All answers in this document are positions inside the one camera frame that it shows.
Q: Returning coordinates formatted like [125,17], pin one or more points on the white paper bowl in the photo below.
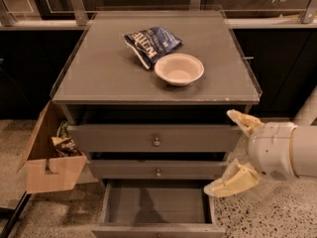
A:
[179,69]

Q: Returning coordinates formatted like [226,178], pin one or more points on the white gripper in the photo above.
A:
[271,148]

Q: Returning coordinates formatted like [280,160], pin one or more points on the grey top drawer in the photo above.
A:
[155,138]

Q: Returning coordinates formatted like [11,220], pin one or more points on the metal railing frame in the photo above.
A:
[240,14]

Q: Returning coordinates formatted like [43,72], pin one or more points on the grey middle drawer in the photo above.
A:
[130,169]

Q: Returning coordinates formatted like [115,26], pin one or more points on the black metal leg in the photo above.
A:
[12,215]

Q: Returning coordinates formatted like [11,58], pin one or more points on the blue chip bag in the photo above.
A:
[151,44]

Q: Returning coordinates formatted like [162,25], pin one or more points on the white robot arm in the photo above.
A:
[303,147]

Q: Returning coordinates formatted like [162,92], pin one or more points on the cardboard box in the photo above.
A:
[46,170]

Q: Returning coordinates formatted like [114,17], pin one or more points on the grey drawer cabinet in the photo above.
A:
[106,83]

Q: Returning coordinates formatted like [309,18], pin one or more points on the grey bottom drawer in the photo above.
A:
[157,208]

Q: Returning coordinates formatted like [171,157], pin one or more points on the brown snack bag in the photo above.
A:
[65,147]

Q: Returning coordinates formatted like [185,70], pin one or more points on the green snack bag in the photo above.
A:
[62,130]

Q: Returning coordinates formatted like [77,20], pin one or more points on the grey drawer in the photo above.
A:
[157,208]
[130,169]
[155,138]

